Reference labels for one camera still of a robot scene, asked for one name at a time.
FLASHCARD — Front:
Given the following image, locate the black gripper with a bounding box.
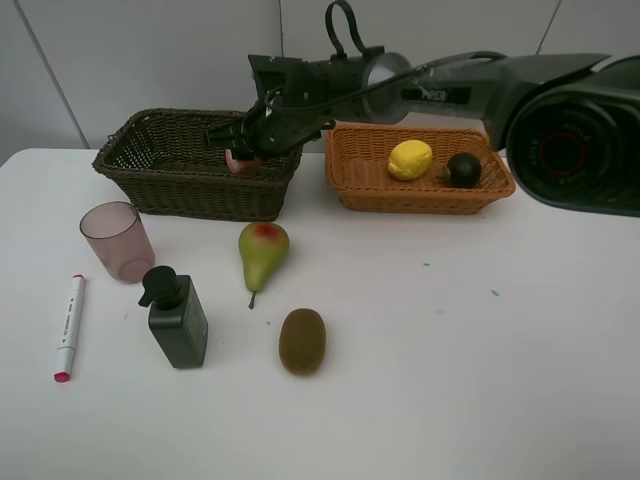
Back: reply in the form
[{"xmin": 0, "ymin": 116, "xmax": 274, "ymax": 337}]
[{"xmin": 206, "ymin": 54, "xmax": 373, "ymax": 161}]

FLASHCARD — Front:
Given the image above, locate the pink white-capped bottle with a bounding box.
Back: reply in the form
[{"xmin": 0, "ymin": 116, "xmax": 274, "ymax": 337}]
[{"xmin": 225, "ymin": 149, "xmax": 262, "ymax": 175}]

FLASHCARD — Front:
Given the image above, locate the green red pear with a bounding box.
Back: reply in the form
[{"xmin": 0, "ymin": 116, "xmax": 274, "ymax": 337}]
[{"xmin": 238, "ymin": 222, "xmax": 290, "ymax": 309}]

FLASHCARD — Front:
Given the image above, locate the yellow lemon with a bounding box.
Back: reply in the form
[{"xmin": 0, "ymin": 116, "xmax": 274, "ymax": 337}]
[{"xmin": 387, "ymin": 140, "xmax": 433, "ymax": 181}]

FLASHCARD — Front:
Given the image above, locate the brown kiwi fruit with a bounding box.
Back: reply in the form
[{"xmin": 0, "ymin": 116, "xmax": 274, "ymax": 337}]
[{"xmin": 278, "ymin": 308, "xmax": 327, "ymax": 375}]

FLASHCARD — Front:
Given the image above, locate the dark green round fruit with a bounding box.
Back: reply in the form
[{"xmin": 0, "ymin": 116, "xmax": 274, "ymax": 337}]
[{"xmin": 438, "ymin": 152, "xmax": 482, "ymax": 189}]

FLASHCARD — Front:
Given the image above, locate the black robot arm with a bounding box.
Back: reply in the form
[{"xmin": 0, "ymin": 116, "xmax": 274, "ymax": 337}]
[{"xmin": 206, "ymin": 49, "xmax": 639, "ymax": 217}]

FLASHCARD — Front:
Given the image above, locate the orange wicker basket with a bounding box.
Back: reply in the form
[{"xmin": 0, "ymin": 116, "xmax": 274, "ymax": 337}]
[{"xmin": 325, "ymin": 124, "xmax": 516, "ymax": 215}]

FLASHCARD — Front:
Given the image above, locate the dark brown wicker basket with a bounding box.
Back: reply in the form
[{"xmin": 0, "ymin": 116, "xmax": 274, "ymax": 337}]
[{"xmin": 93, "ymin": 108, "xmax": 302, "ymax": 222}]

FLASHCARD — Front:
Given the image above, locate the translucent pink plastic cup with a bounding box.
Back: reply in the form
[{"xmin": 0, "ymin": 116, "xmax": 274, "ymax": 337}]
[{"xmin": 79, "ymin": 201, "xmax": 155, "ymax": 283}]

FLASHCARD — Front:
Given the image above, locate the dark green pump bottle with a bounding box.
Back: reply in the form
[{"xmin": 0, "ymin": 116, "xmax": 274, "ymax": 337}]
[{"xmin": 138, "ymin": 266, "xmax": 209, "ymax": 370}]

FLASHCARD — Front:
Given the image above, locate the white red-capped marker pen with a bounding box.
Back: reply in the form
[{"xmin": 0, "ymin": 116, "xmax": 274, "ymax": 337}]
[{"xmin": 53, "ymin": 274, "xmax": 86, "ymax": 383}]

